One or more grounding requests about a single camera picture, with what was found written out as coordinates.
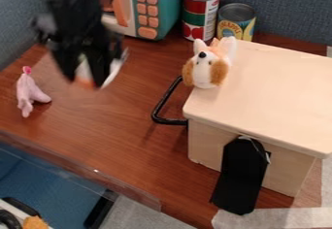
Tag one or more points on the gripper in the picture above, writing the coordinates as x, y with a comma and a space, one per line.
75, 40

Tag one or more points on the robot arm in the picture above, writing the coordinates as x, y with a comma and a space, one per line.
73, 0

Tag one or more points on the pale pink plush toy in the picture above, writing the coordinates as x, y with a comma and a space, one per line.
28, 92

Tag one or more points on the toy microwave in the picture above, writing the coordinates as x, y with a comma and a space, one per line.
149, 8

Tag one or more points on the white and brown plush dog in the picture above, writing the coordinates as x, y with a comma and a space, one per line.
206, 69

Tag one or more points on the red and green can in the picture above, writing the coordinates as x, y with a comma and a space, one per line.
199, 13

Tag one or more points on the yellow and blue can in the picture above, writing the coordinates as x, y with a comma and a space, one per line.
235, 22

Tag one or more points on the cabinet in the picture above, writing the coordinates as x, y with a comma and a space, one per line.
268, 90

